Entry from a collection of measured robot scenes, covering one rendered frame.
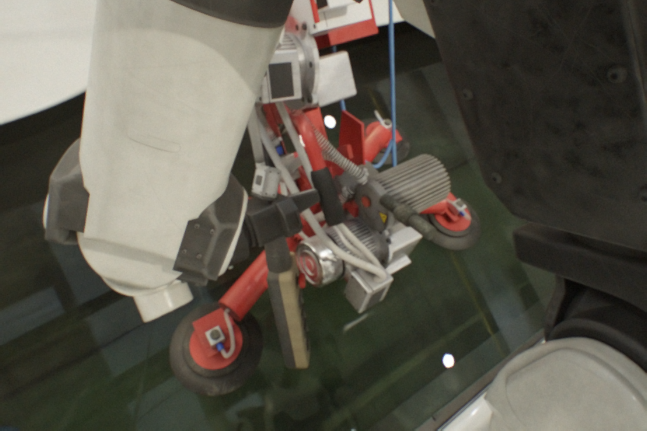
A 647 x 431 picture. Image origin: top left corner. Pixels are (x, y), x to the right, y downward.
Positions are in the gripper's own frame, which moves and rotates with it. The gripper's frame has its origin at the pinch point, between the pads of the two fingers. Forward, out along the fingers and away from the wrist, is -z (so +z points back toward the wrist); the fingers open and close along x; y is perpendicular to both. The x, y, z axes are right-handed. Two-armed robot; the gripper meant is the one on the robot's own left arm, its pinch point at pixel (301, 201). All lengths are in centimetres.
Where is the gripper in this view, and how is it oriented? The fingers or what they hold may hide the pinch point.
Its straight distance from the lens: 66.3
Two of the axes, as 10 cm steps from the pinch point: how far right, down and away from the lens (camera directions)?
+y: -2.5, -9.2, -2.9
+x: 4.9, 1.4, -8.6
